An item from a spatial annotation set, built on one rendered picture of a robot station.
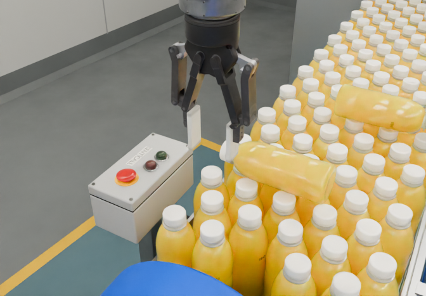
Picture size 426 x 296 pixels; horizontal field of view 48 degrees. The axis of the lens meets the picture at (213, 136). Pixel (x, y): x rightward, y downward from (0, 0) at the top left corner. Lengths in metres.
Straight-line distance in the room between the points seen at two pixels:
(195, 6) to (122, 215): 0.41
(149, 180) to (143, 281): 0.35
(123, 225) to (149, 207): 0.06
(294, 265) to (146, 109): 2.64
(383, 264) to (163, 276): 0.35
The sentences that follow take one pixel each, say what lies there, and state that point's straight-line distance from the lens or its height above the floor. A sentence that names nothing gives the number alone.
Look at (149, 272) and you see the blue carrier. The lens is 0.56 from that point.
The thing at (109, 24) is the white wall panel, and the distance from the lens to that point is 4.19.
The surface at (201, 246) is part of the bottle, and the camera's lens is 0.78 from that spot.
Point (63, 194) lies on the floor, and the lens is 2.64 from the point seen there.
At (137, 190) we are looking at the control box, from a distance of 0.85.
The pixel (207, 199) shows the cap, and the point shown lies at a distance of 0.82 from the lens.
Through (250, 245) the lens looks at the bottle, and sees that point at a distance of 0.81.
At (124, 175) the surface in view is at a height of 1.11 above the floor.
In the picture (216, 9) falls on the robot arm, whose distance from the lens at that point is 0.61.
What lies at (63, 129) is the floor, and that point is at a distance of 3.17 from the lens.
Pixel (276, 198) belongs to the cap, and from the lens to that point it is 0.83.
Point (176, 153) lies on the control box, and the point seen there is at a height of 1.10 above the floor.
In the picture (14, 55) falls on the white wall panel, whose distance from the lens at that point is 3.68.
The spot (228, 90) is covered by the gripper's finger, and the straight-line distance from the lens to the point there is 0.67.
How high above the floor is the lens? 1.64
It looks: 34 degrees down
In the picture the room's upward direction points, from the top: straight up
